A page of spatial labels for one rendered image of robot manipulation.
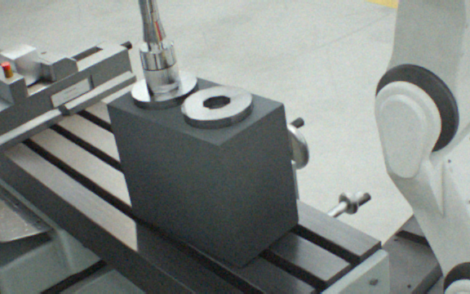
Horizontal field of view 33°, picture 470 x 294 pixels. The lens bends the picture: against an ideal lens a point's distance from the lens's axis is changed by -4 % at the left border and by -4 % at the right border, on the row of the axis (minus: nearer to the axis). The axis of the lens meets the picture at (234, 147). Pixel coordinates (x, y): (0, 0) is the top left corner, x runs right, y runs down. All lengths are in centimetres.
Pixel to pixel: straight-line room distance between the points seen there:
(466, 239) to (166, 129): 55
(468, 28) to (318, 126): 215
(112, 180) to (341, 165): 179
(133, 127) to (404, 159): 41
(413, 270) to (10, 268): 75
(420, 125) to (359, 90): 233
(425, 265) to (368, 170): 140
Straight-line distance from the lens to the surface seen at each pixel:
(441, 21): 116
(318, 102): 344
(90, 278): 148
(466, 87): 122
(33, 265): 140
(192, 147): 100
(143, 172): 112
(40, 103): 151
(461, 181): 129
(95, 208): 124
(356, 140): 314
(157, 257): 111
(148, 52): 105
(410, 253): 162
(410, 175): 124
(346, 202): 187
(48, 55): 154
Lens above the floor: 160
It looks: 30 degrees down
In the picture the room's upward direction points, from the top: 10 degrees counter-clockwise
